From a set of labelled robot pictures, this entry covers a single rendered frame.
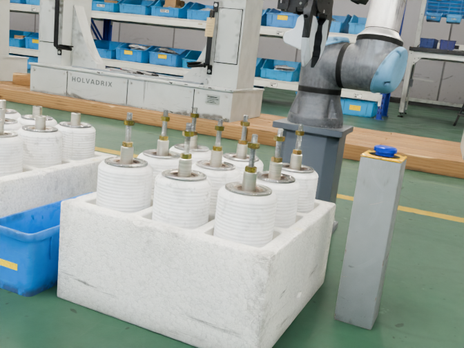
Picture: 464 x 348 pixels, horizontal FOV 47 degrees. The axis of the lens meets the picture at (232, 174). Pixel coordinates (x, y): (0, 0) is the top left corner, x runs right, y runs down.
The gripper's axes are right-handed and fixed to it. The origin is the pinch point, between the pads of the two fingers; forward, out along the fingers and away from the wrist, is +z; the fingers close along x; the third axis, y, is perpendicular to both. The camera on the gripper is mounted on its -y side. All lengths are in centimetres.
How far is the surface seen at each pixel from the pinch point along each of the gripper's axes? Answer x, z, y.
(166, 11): -380, -39, 362
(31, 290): 38, 45, 30
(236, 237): 27.8, 27.8, -4.4
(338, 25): -421, -40, 173
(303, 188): 2.8, 24.1, -3.1
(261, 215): 25.7, 23.9, -7.0
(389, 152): 3.3, 14.0, -18.2
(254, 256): 30.2, 28.8, -9.2
